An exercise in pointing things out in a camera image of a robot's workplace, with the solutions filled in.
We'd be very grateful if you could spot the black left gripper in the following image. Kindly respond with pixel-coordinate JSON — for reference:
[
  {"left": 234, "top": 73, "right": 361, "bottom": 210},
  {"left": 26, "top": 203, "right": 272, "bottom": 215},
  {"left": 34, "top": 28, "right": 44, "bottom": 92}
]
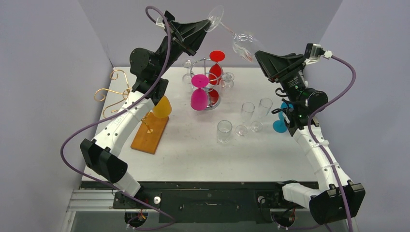
[{"left": 154, "top": 21, "right": 213, "bottom": 78}]

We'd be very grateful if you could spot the clear glass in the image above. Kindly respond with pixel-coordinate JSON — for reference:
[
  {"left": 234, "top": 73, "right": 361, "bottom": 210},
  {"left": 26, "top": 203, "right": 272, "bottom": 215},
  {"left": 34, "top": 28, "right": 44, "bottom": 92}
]
[
  {"left": 250, "top": 98, "right": 273, "bottom": 132},
  {"left": 221, "top": 72, "right": 234, "bottom": 89}
]

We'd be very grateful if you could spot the clear glass back gold rack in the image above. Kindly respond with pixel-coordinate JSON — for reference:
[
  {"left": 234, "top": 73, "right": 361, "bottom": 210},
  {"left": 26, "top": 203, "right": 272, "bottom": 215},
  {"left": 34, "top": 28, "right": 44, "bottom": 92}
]
[{"left": 206, "top": 5, "right": 264, "bottom": 63}]

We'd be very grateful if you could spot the clear champagne flute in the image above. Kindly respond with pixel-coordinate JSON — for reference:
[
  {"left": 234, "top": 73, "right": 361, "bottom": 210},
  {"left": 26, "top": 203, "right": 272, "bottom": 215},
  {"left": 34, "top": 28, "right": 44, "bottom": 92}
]
[{"left": 235, "top": 102, "right": 255, "bottom": 137}]

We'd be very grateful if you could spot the blue wine glass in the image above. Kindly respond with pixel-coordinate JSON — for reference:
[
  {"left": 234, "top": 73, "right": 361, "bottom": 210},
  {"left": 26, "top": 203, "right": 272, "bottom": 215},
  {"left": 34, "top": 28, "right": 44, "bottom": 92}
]
[{"left": 272, "top": 102, "right": 293, "bottom": 133}]

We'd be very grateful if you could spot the pink wine glass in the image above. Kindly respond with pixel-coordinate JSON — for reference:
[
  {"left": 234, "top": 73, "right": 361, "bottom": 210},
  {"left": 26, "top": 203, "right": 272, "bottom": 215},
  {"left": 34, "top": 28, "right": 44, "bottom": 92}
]
[{"left": 190, "top": 74, "right": 209, "bottom": 111}]

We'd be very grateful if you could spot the yellow wine glass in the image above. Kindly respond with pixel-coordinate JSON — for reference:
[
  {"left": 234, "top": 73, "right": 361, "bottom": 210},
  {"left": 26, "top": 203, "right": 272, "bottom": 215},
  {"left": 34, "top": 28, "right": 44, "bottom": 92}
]
[{"left": 152, "top": 96, "right": 172, "bottom": 118}]

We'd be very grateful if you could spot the clear etched goblet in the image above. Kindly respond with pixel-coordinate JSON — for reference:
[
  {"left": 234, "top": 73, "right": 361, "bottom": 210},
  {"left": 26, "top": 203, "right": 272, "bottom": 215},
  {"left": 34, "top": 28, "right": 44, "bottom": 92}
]
[{"left": 217, "top": 120, "right": 233, "bottom": 143}]

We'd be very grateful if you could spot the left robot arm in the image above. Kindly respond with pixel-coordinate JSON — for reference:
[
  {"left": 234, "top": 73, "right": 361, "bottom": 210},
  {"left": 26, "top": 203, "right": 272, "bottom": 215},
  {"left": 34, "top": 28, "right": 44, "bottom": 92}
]
[{"left": 80, "top": 19, "right": 212, "bottom": 208}]

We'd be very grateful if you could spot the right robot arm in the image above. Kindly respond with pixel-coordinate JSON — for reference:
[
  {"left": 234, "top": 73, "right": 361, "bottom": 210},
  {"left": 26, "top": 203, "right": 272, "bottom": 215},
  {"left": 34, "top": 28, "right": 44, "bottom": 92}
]
[{"left": 255, "top": 44, "right": 366, "bottom": 229}]

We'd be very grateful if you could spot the clear glass back left silver rack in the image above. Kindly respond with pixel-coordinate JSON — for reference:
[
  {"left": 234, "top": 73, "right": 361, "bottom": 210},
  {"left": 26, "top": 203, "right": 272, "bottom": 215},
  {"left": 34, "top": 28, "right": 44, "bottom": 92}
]
[{"left": 182, "top": 59, "right": 193, "bottom": 85}]

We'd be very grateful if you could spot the red wine glass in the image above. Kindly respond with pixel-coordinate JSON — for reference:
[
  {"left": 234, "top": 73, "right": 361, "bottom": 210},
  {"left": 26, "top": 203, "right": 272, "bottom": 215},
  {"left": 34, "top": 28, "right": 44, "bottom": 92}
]
[{"left": 208, "top": 50, "right": 225, "bottom": 104}]

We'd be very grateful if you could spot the gold rack with wooden base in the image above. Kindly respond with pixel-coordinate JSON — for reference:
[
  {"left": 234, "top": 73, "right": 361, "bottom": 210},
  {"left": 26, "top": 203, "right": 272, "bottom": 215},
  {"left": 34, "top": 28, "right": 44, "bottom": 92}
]
[{"left": 93, "top": 67, "right": 154, "bottom": 157}]

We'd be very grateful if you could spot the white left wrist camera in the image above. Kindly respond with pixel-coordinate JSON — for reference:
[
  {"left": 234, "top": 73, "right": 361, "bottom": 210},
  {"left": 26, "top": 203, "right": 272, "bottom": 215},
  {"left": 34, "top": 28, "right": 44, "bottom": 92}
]
[{"left": 155, "top": 11, "right": 175, "bottom": 29}]

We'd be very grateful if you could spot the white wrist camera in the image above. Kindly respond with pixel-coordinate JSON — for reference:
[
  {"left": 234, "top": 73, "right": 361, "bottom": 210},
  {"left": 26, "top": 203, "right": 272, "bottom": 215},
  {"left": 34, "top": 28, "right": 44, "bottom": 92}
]
[
  {"left": 155, "top": 11, "right": 175, "bottom": 29},
  {"left": 304, "top": 43, "right": 333, "bottom": 65}
]

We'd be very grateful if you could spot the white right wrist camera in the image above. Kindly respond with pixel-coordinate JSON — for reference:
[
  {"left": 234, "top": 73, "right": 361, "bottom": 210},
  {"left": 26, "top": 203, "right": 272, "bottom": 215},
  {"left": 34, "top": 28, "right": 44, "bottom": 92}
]
[{"left": 304, "top": 43, "right": 333, "bottom": 65}]

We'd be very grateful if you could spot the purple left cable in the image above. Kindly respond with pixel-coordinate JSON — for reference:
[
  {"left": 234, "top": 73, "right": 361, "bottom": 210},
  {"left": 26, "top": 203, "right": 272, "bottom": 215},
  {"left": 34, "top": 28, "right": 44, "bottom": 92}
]
[{"left": 60, "top": 5, "right": 175, "bottom": 231}]

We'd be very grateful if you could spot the purple cable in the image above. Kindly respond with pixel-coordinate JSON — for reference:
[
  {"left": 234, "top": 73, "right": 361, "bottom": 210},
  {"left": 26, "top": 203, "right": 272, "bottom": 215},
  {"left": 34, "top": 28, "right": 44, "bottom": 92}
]
[
  {"left": 60, "top": 5, "right": 175, "bottom": 231},
  {"left": 307, "top": 55, "right": 357, "bottom": 232}
]

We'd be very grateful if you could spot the silver wire glass rack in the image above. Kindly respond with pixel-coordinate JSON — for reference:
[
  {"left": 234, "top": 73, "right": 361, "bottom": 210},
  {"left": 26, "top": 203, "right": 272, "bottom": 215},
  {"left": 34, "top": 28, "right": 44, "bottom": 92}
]
[{"left": 188, "top": 58, "right": 222, "bottom": 111}]

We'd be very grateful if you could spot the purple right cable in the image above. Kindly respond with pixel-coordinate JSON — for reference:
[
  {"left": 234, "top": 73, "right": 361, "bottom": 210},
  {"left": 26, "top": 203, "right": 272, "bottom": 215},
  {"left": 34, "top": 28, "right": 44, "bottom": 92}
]
[{"left": 307, "top": 55, "right": 357, "bottom": 232}]

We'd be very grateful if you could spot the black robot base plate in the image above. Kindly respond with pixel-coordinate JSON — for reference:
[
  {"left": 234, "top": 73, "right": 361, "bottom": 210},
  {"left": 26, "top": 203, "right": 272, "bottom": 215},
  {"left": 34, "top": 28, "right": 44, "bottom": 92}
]
[{"left": 80, "top": 181, "right": 302, "bottom": 227}]

